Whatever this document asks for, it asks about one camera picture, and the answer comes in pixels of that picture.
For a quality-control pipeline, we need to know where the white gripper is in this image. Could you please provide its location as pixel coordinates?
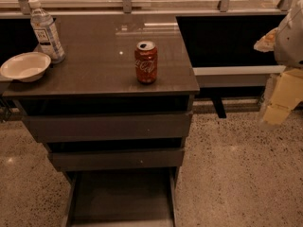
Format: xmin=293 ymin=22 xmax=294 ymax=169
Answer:
xmin=254 ymin=0 xmax=303 ymax=126

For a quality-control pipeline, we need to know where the red coke can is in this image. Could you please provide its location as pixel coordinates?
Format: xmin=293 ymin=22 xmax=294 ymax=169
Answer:
xmin=134 ymin=41 xmax=158 ymax=84

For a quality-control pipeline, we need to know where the middle grey drawer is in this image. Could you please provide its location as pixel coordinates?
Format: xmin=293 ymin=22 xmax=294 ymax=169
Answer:
xmin=48 ymin=148 xmax=185 ymax=171

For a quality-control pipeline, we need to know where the grey drawer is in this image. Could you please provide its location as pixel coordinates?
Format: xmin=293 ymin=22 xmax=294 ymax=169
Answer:
xmin=48 ymin=148 xmax=185 ymax=171
xmin=23 ymin=112 xmax=192 ymax=143

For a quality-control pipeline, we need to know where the dark grey drawer cabinet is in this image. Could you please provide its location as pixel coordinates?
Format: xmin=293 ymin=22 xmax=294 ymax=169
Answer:
xmin=2 ymin=13 xmax=201 ymax=227

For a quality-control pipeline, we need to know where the open bottom drawer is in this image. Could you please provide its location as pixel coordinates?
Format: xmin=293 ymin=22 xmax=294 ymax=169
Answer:
xmin=61 ymin=168 xmax=177 ymax=227

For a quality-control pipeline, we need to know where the top grey drawer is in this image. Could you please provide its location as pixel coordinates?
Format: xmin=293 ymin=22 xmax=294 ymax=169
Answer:
xmin=23 ymin=112 xmax=192 ymax=143

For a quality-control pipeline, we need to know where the clear plastic water bottle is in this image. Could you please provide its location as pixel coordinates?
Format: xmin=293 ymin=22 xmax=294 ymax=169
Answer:
xmin=28 ymin=0 xmax=65 ymax=64

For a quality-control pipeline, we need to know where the white bowl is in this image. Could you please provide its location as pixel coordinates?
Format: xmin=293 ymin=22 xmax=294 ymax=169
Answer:
xmin=1 ymin=52 xmax=51 ymax=82

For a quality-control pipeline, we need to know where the grey bench rail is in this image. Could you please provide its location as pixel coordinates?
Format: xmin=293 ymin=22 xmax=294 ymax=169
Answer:
xmin=192 ymin=64 xmax=287 ymax=119

